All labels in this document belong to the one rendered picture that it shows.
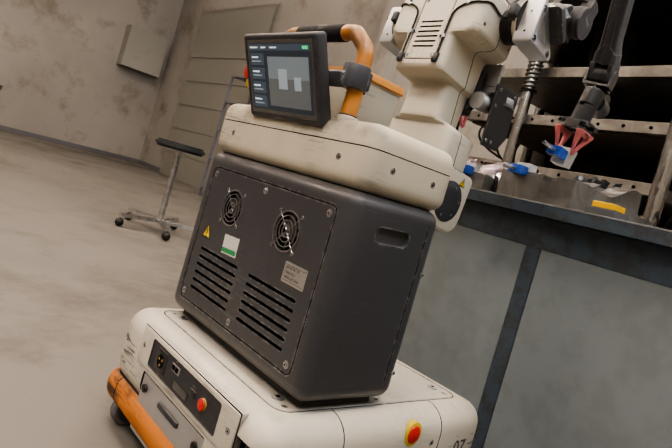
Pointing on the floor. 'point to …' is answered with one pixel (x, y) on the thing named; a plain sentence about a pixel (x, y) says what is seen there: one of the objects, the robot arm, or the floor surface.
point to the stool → (164, 192)
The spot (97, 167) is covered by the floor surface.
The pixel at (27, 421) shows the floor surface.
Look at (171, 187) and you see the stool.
